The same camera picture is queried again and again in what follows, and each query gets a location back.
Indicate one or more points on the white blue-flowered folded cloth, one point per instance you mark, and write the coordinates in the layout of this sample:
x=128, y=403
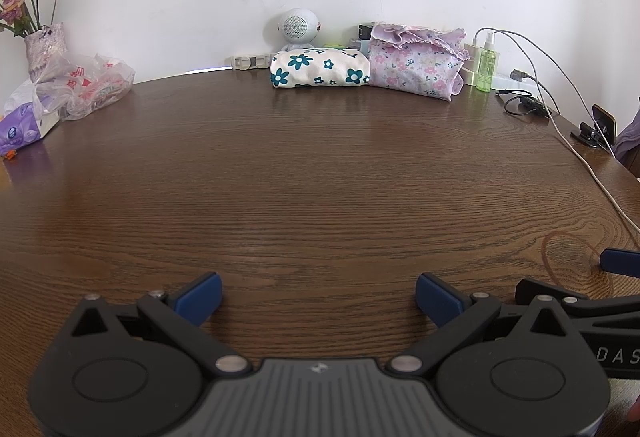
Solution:
x=320, y=67

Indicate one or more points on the clear plastic bag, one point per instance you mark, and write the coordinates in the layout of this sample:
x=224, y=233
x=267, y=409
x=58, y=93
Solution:
x=95, y=84

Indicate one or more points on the white wall charger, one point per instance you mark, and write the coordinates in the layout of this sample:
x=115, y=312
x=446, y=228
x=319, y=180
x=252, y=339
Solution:
x=472, y=62

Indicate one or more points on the purple jacket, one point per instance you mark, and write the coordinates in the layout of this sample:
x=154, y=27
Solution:
x=630, y=142

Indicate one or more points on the black charger block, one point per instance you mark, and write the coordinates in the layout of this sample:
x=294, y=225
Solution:
x=366, y=31

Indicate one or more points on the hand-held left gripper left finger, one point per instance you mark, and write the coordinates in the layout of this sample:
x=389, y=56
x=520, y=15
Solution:
x=200, y=298

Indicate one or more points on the round white speaker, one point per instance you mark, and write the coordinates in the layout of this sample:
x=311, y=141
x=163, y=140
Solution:
x=295, y=24

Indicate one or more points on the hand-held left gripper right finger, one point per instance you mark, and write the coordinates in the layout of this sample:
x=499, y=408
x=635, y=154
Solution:
x=436, y=299

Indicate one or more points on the wrapped flower vase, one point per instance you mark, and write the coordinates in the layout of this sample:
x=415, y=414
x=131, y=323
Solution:
x=45, y=47

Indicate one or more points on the green package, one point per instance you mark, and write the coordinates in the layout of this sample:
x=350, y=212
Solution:
x=340, y=46

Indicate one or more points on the small orange object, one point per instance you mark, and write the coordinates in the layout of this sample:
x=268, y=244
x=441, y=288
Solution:
x=10, y=156

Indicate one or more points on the black clip stand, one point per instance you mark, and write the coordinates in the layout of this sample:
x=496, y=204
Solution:
x=590, y=134

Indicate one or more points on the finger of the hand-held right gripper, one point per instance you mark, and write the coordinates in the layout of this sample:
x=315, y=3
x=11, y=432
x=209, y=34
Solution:
x=622, y=263
x=600, y=304

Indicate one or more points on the purple tissue pack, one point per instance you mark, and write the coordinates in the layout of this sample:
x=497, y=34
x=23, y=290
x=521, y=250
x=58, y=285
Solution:
x=20, y=129

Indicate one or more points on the green spray bottle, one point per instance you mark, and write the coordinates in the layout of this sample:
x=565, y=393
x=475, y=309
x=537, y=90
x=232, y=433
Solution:
x=487, y=67

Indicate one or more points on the white phone holder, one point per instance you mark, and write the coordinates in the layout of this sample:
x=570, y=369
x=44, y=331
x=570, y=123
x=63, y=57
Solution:
x=245, y=61

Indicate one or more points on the pink floral garment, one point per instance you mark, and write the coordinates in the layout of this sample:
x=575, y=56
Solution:
x=415, y=67

